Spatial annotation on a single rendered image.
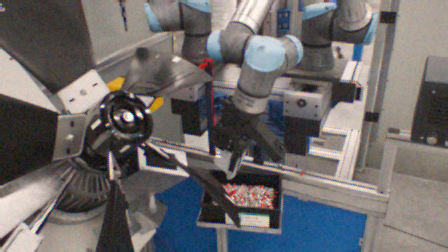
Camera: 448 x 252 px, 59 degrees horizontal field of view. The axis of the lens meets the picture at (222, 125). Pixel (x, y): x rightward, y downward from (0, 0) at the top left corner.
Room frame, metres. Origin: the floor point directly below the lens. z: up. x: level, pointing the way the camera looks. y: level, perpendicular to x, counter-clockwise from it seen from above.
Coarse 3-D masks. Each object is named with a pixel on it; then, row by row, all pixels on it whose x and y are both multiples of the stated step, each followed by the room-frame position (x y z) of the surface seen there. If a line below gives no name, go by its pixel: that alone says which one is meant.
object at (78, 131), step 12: (60, 120) 0.64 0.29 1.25; (72, 120) 0.66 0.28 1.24; (84, 120) 0.68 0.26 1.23; (60, 132) 0.64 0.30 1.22; (72, 132) 0.66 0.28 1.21; (84, 132) 0.67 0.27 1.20; (60, 144) 0.64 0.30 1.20; (72, 144) 0.66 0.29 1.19; (60, 156) 0.64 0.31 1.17; (72, 156) 0.66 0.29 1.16
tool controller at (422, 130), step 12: (432, 60) 0.89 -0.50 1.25; (444, 60) 0.88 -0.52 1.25; (432, 72) 0.84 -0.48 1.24; (444, 72) 0.84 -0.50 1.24; (420, 84) 0.93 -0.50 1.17; (432, 84) 0.81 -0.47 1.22; (444, 84) 0.80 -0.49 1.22; (420, 96) 0.84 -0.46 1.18; (432, 96) 0.81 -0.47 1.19; (444, 96) 0.80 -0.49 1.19; (420, 108) 0.84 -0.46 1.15; (432, 108) 0.82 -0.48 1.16; (444, 108) 0.81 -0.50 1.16; (420, 120) 0.84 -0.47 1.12; (432, 120) 0.83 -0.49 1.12; (444, 120) 0.81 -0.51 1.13; (420, 132) 0.84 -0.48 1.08; (432, 132) 0.83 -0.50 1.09; (444, 132) 0.82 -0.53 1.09; (444, 144) 0.83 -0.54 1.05
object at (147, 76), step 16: (144, 48) 1.06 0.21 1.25; (144, 64) 0.99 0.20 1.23; (160, 64) 0.99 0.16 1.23; (176, 64) 1.01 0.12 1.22; (192, 64) 1.03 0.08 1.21; (128, 80) 0.91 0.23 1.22; (144, 80) 0.90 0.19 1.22; (160, 80) 0.90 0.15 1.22; (176, 80) 0.92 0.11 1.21; (192, 80) 0.94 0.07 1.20; (208, 80) 0.98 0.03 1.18; (160, 96) 0.83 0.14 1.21
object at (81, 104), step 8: (88, 72) 0.77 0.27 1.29; (96, 72) 0.77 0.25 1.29; (80, 80) 0.77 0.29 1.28; (88, 80) 0.77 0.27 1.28; (96, 80) 0.77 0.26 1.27; (64, 88) 0.76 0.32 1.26; (72, 88) 0.76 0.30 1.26; (80, 88) 0.76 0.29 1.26; (88, 88) 0.76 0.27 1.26; (96, 88) 0.76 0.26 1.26; (104, 88) 0.76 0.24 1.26; (64, 96) 0.75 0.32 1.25; (72, 96) 0.75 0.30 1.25; (80, 96) 0.75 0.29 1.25; (88, 96) 0.75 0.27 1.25; (96, 96) 0.75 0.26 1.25; (72, 104) 0.74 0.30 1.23; (80, 104) 0.74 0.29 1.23; (88, 104) 0.74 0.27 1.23; (72, 112) 0.73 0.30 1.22; (80, 112) 0.73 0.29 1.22
